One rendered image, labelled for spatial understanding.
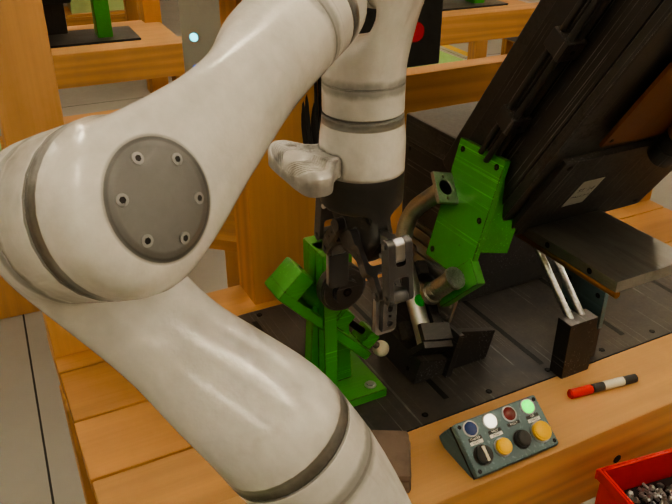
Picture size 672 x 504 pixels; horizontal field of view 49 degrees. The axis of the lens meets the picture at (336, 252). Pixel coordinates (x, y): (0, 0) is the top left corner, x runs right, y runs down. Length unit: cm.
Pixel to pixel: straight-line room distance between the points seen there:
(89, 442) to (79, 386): 15
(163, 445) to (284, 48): 85
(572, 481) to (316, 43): 93
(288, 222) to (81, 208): 112
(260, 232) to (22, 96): 49
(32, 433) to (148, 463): 153
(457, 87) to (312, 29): 119
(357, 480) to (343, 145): 27
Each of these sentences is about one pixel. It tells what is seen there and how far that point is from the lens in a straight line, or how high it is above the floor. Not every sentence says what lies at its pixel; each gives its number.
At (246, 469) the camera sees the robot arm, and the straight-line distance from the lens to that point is 45.
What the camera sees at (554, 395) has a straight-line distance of 128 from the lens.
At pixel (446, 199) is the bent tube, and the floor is 119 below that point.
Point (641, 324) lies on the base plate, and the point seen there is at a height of 90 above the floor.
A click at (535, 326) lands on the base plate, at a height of 90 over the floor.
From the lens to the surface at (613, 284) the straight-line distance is 116.
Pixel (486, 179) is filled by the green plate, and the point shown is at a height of 123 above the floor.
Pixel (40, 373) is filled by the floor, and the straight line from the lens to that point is 294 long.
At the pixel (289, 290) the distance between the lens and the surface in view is 107.
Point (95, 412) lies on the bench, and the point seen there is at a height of 88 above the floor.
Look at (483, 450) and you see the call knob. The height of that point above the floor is 94.
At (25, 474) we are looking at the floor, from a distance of 255.
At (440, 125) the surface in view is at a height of 124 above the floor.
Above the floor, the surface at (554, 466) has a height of 87.
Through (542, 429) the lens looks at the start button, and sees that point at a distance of 115.
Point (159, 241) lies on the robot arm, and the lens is 35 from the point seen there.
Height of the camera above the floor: 169
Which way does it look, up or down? 29 degrees down
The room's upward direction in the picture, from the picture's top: straight up
